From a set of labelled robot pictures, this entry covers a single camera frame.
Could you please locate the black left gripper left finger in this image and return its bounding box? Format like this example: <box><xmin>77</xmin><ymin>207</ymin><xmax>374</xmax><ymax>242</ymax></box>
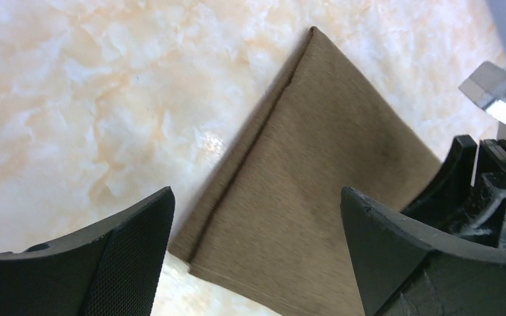
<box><xmin>0</xmin><ymin>187</ymin><xmax>175</xmax><ymax>315</ymax></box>

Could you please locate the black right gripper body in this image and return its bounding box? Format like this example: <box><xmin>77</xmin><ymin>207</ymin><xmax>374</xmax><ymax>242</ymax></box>
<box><xmin>402</xmin><ymin>135</ymin><xmax>506</xmax><ymax>251</ymax></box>

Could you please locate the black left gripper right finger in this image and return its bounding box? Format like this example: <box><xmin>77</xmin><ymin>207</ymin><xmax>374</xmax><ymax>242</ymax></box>
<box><xmin>340</xmin><ymin>187</ymin><xmax>506</xmax><ymax>315</ymax></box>

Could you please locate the brown cloth napkin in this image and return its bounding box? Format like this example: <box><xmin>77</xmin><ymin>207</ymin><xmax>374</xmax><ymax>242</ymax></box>
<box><xmin>169</xmin><ymin>27</ymin><xmax>440</xmax><ymax>315</ymax></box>

